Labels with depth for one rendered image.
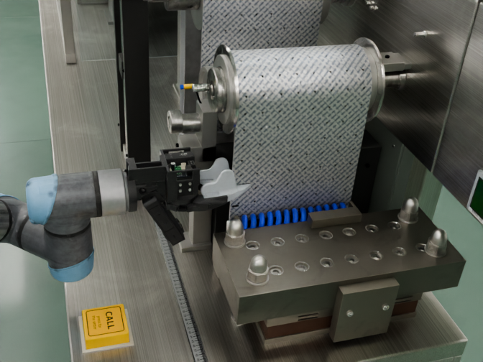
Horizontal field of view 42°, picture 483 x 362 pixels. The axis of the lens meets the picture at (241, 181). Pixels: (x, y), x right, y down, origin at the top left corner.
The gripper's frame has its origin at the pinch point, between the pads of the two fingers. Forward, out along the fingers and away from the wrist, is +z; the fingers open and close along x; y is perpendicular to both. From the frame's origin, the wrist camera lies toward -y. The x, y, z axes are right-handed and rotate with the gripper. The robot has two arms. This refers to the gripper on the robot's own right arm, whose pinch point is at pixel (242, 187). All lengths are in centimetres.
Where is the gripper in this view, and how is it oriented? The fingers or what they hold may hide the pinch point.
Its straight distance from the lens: 109.7
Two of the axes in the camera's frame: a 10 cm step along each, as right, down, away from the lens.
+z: 9.6, -1.1, 2.7
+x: -2.8, -5.4, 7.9
